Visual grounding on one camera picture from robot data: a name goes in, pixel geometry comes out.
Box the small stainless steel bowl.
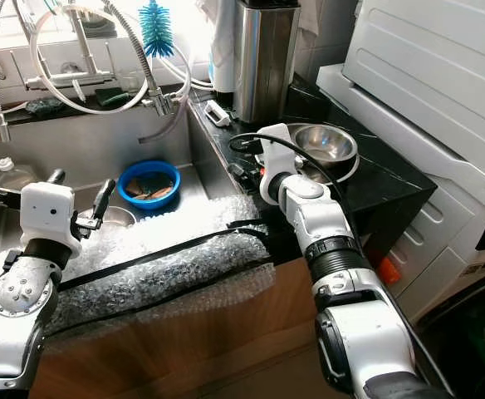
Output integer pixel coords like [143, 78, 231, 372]
[288, 123, 358, 167]

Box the round steel sink dish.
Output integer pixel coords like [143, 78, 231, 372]
[101, 206, 135, 227]

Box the stainless steel sink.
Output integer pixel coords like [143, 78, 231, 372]
[0, 100, 243, 259]

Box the small white plastic box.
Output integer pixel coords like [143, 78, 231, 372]
[203, 100, 231, 127]

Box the blue plastic bowl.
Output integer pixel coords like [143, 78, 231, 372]
[116, 160, 182, 209]

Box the dark scouring pad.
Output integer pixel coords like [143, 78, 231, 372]
[24, 98, 67, 117]

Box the green dish sponge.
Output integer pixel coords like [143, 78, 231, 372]
[95, 87, 144, 109]

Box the large stainless steel plate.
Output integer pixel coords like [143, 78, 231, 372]
[296, 154, 360, 185]

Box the stainless steel knife block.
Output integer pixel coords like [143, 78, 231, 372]
[233, 0, 301, 126]

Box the white hanging cloth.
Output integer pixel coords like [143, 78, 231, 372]
[197, 0, 239, 94]

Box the steel faucet fitting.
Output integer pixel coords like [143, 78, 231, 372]
[25, 12, 115, 92]

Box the brown wooden cabinet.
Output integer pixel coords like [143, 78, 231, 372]
[31, 258, 326, 399]

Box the blue bottle brush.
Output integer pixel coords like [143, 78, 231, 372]
[140, 0, 175, 59]

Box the orange plastic object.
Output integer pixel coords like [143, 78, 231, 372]
[375, 256, 401, 285]

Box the white washing machine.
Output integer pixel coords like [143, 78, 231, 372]
[313, 0, 485, 325]

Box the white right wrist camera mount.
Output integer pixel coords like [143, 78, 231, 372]
[257, 123, 295, 204]

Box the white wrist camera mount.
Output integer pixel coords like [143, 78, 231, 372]
[257, 123, 295, 204]
[20, 181, 84, 257]

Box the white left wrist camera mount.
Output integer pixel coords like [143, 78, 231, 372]
[20, 181, 84, 257]

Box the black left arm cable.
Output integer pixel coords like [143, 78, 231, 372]
[0, 190, 32, 300]

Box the white looped water hose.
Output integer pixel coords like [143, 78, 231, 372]
[31, 4, 194, 117]

